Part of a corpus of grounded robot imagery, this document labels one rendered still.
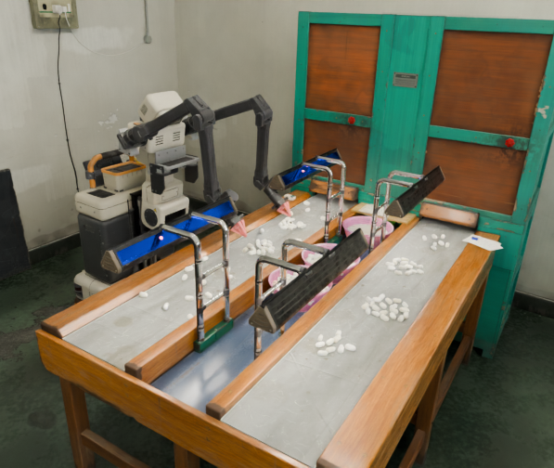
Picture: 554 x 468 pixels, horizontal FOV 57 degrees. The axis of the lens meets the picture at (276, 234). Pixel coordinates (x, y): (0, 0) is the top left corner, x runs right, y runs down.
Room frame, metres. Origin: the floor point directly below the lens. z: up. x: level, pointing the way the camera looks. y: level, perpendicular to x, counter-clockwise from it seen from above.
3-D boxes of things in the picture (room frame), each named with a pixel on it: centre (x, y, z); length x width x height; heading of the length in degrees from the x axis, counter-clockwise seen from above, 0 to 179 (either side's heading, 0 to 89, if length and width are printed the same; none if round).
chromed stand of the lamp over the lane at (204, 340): (1.61, 0.29, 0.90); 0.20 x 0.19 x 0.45; 149
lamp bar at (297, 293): (1.37, -0.13, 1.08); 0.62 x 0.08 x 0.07; 149
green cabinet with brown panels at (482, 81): (2.97, -0.80, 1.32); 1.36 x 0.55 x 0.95; 59
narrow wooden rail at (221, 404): (1.89, -0.30, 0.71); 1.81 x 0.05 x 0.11; 149
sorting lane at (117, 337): (2.15, 0.13, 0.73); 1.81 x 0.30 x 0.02; 149
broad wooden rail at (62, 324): (2.26, 0.30, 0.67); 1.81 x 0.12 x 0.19; 149
